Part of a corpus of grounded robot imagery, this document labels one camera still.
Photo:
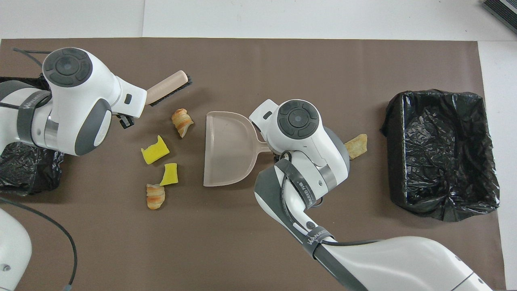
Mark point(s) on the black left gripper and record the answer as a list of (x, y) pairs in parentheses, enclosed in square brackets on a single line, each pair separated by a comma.
[(126, 121)]

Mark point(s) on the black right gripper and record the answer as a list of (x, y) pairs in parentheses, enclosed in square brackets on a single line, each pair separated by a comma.
[(276, 155)]

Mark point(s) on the notched yellow sponge piece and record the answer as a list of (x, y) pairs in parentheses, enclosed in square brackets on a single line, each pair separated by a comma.
[(155, 151)]

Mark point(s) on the pale pink plastic dustpan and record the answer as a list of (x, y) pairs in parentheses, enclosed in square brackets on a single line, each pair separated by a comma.
[(226, 149)]

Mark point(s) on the beige hand brush black bristles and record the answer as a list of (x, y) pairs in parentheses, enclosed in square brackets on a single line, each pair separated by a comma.
[(165, 85)]

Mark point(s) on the striped croissant piece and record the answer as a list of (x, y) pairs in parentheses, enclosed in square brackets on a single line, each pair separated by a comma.
[(155, 197), (181, 121)]

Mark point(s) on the small yellow sponge piece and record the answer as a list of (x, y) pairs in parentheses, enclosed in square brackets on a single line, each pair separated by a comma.
[(169, 174)]

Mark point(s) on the pale beige bread chunk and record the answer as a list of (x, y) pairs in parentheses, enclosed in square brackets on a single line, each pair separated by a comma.
[(357, 146)]

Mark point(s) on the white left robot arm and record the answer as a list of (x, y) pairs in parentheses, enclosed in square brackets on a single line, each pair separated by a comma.
[(80, 93)]

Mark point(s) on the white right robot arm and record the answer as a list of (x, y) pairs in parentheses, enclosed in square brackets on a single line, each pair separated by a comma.
[(307, 133)]

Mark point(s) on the black bag lined bin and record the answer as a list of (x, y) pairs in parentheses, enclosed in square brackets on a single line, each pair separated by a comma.
[(436, 153), (28, 173)]

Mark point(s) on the brown paper table mat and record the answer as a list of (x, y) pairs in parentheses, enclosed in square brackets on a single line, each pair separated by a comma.
[(282, 60)]

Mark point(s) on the dark grey vented device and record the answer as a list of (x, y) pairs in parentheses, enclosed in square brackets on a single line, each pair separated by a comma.
[(503, 10)]

